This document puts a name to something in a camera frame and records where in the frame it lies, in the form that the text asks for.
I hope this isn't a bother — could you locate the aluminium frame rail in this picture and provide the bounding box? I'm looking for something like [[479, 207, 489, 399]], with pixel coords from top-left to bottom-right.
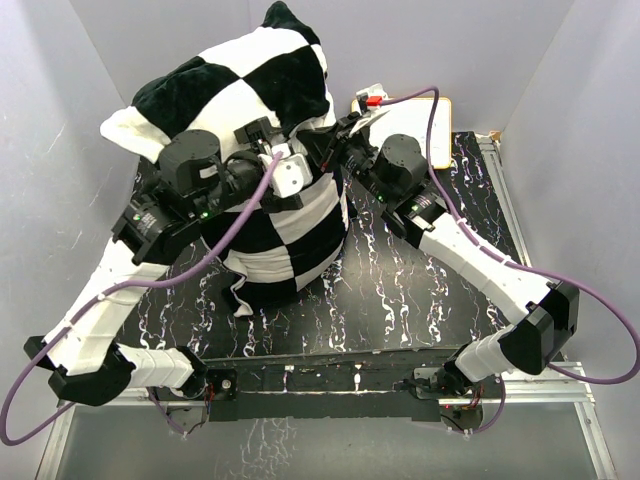
[[37, 134, 619, 480]]

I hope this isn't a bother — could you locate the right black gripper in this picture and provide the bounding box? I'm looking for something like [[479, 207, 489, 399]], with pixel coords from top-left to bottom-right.
[[298, 115, 393, 207]]

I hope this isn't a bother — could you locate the black white checkered pillowcase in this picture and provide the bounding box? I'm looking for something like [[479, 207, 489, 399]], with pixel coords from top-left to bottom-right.
[[99, 0, 351, 319]]

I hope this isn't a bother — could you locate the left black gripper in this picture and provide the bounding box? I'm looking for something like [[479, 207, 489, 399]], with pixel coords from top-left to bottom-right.
[[191, 120, 302, 222]]

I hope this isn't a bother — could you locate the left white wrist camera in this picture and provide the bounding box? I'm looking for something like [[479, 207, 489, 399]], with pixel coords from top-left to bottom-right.
[[258, 143, 313, 198]]

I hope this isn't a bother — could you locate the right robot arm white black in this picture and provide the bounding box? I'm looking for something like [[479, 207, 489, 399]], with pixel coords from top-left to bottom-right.
[[297, 113, 579, 397]]

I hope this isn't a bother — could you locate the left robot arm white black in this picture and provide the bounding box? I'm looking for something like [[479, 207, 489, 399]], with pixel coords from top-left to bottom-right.
[[24, 118, 311, 406]]

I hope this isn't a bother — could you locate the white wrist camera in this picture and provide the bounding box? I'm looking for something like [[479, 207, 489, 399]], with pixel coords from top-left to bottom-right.
[[258, 143, 313, 198], [355, 83, 390, 115]]

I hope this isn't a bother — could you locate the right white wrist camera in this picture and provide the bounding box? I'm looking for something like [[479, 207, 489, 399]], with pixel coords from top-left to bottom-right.
[[355, 83, 390, 115]]

